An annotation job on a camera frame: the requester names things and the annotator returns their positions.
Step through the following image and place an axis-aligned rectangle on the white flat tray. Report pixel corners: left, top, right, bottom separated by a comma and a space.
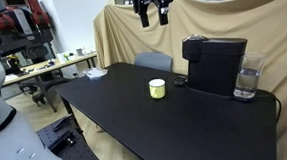
83, 66, 110, 82

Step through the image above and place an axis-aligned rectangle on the white box on desk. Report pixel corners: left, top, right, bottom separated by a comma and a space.
56, 51, 71, 65

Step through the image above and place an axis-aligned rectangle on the yellow mug with white rim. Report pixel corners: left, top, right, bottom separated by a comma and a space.
147, 78, 168, 101

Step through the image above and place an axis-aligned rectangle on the beige backdrop cloth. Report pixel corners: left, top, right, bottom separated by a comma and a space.
91, 0, 287, 160

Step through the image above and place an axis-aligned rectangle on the wooden desk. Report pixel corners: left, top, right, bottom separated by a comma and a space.
0, 51, 100, 89

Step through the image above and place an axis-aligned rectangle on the grey chair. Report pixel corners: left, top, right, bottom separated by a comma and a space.
133, 50, 175, 74

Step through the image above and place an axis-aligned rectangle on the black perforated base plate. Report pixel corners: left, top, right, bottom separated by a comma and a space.
35, 112, 108, 160

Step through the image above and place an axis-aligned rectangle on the clear water tank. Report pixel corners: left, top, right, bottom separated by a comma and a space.
230, 50, 270, 103

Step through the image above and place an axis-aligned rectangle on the black office chair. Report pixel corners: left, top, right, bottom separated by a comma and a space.
17, 71, 75, 116

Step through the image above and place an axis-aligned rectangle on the red and black background robot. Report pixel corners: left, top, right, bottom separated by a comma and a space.
0, 0, 58, 77

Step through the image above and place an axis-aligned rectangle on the black power cable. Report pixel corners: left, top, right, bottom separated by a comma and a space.
256, 92, 284, 126

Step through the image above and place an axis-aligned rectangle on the black coffee machine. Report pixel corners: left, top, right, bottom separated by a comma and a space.
180, 31, 252, 104

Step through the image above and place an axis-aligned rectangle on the small black round cup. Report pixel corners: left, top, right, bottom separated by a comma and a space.
172, 74, 189, 88

